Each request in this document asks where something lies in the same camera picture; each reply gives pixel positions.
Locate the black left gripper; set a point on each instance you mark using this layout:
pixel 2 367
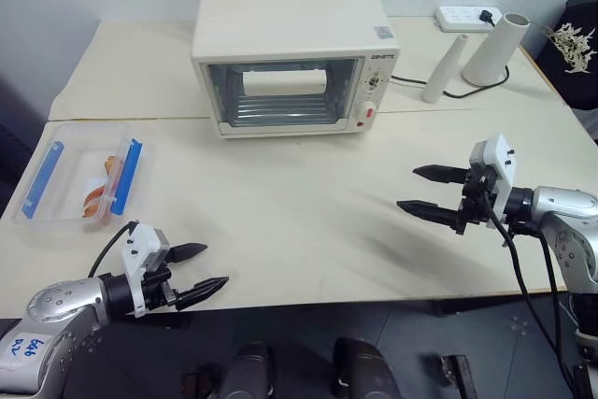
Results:
pixel 161 291

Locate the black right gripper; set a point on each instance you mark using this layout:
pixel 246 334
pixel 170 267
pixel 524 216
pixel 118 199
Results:
pixel 476 198

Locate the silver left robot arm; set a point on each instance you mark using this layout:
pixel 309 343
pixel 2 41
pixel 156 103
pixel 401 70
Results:
pixel 56 315

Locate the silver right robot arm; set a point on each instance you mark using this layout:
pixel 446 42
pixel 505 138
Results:
pixel 565 226

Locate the orange food piece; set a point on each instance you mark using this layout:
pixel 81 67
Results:
pixel 95 202
pixel 111 163

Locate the glass oven door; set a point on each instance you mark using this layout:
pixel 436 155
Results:
pixel 219 100

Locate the cream toaster oven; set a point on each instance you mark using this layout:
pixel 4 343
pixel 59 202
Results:
pixel 280 20

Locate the dark rounded shape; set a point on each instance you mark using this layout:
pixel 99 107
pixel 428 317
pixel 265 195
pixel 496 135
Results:
pixel 247 371
pixel 364 368

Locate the small white slim vase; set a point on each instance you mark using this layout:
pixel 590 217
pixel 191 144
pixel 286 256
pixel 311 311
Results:
pixel 441 76

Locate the large white cone vase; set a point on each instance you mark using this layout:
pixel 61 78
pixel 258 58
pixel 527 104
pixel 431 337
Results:
pixel 493 53

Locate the clear container with blue clips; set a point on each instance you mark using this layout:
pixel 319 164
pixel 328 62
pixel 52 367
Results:
pixel 70 170

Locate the black chair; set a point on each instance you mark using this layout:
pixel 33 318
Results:
pixel 551 76

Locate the white power strip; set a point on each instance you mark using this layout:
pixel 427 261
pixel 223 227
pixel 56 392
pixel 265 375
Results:
pixel 460 18

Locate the black power plug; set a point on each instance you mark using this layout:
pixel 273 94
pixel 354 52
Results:
pixel 487 17

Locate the white handwritten label sticker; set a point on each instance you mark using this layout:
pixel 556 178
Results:
pixel 23 353

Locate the white dried plant sprig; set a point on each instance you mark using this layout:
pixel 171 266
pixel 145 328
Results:
pixel 572 46

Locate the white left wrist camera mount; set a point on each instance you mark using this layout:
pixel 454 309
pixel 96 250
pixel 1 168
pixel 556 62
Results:
pixel 140 249

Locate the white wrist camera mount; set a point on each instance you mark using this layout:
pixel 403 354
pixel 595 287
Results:
pixel 502 161
pixel 140 249

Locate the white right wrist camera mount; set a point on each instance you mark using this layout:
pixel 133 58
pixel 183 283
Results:
pixel 502 161

